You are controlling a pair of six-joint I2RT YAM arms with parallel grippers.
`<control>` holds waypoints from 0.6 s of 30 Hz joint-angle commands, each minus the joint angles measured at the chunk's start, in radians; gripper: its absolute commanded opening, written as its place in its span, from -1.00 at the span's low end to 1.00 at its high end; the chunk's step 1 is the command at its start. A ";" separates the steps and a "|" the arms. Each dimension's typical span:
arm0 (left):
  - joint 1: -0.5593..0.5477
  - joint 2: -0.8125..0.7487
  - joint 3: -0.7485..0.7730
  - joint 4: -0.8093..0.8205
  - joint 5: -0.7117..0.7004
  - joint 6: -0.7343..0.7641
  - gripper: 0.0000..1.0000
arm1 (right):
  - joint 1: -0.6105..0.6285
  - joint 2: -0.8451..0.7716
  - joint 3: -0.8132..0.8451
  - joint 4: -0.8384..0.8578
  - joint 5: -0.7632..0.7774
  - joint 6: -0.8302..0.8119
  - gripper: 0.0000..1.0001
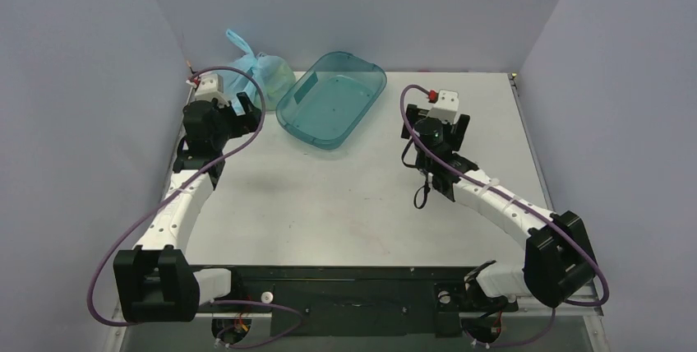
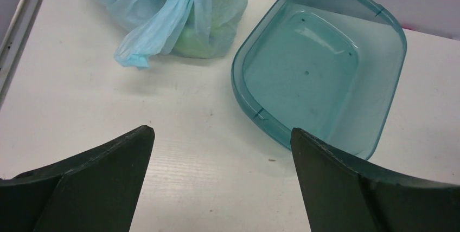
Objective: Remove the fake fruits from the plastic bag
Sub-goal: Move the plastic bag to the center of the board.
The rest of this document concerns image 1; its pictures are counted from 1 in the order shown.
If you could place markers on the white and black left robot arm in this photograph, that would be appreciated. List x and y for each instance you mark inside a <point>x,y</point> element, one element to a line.
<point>155,282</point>

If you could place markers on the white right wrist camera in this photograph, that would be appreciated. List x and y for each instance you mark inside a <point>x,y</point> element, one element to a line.
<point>445,105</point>

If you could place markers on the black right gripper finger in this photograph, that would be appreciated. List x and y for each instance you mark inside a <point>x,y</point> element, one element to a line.
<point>462,131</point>
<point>411,114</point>

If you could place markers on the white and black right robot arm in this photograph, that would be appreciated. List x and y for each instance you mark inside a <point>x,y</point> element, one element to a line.
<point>558,257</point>

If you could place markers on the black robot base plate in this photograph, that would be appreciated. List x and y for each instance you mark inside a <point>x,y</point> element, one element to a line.
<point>355,300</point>

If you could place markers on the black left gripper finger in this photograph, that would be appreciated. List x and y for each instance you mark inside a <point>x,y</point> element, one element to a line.
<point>239,103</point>
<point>253,118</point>

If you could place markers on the teal transparent plastic tray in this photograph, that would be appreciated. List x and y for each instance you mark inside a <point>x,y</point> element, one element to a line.
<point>326,103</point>

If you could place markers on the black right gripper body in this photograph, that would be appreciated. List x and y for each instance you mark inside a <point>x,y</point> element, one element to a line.
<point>464,125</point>

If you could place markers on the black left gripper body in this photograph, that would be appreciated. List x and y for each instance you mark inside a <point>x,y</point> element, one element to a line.
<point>230,125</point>

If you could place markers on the light blue plastic bag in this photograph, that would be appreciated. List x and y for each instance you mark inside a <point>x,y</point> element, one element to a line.
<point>272,73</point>

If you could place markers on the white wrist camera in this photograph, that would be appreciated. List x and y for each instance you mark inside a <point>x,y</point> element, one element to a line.
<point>445,105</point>
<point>210,87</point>

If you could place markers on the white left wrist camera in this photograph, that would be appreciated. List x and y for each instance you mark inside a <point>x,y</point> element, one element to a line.
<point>210,87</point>

